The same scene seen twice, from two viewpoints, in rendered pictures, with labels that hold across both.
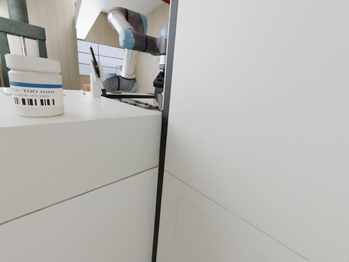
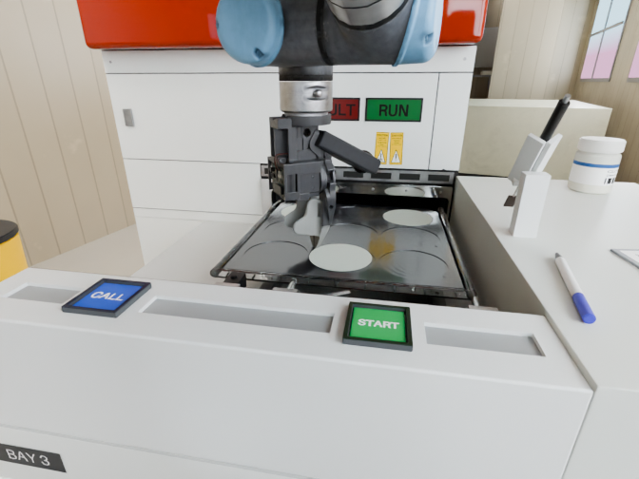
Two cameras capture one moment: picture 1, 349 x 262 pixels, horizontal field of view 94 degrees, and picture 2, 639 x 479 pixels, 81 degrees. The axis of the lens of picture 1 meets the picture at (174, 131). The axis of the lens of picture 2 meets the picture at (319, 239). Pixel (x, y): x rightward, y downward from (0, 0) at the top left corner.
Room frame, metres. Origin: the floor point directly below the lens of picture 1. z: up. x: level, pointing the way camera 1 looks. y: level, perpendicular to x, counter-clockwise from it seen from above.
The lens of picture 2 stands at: (1.10, 0.55, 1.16)
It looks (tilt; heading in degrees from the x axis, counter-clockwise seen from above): 23 degrees down; 237
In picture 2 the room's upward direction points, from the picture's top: straight up
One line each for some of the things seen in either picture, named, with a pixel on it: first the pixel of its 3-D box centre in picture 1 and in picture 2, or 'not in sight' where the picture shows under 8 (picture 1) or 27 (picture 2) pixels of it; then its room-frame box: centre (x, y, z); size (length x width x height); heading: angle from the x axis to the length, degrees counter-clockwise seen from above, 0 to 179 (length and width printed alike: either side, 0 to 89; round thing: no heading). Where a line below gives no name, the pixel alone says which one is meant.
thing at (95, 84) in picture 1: (97, 78); (529, 183); (0.60, 0.29, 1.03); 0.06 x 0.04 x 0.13; 47
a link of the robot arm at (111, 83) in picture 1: (108, 81); not in sight; (1.25, 0.53, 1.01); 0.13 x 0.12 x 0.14; 125
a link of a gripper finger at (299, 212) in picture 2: not in sight; (301, 220); (0.81, 0.05, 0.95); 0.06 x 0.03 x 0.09; 173
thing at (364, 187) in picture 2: not in sight; (352, 201); (0.57, -0.12, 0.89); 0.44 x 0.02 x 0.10; 137
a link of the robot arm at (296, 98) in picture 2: (166, 62); (306, 99); (0.80, 0.07, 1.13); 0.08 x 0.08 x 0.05
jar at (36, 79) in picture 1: (38, 87); (594, 164); (0.29, 0.25, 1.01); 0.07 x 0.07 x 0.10
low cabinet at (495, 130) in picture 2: not in sight; (483, 135); (-3.81, -2.75, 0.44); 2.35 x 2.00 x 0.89; 125
